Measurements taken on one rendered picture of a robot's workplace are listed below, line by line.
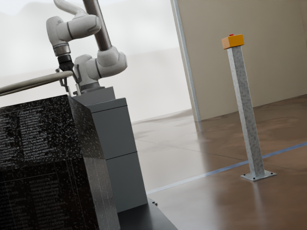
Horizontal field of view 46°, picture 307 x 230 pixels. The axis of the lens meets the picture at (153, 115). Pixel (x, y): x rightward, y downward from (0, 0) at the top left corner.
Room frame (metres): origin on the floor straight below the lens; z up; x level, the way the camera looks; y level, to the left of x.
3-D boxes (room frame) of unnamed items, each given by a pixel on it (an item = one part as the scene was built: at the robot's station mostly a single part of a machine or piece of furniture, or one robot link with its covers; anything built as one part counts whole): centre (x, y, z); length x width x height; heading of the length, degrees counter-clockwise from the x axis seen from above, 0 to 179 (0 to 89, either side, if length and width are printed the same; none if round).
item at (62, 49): (2.02, 0.42, 1.12); 0.09 x 0.09 x 0.06
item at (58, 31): (2.02, 0.41, 1.23); 0.13 x 0.11 x 0.16; 88
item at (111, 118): (2.72, 0.42, 0.40); 0.50 x 0.50 x 0.80; 20
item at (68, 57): (2.03, 0.41, 1.05); 0.08 x 0.07 x 0.09; 117
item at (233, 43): (2.75, -0.69, 0.54); 0.20 x 0.20 x 1.09; 13
